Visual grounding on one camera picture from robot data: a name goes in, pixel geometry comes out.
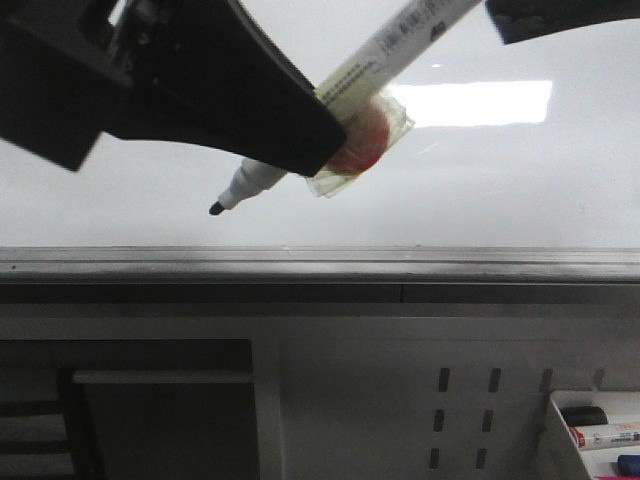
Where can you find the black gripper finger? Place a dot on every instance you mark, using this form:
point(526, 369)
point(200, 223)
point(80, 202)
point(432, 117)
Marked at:
point(205, 73)
point(518, 21)

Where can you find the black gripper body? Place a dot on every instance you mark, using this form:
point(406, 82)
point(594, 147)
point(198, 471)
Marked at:
point(73, 70)

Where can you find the white taped whiteboard marker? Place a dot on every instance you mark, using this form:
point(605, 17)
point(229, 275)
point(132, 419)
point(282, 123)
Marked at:
point(359, 96)

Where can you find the dark shelf unit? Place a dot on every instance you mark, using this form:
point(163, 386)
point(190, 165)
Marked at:
point(128, 410)

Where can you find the white pegboard panel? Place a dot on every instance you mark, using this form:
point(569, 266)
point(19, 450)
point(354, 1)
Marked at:
point(338, 406)

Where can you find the white marker tray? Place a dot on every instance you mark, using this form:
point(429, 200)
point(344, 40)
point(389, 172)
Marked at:
point(558, 456)

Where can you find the red capped marker in tray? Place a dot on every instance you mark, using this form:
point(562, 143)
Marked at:
point(597, 437)

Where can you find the blue capped marker in tray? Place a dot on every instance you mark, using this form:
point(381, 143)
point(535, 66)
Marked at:
point(629, 465)

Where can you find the white whiteboard with metal frame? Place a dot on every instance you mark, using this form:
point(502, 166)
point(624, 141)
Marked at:
point(523, 161)

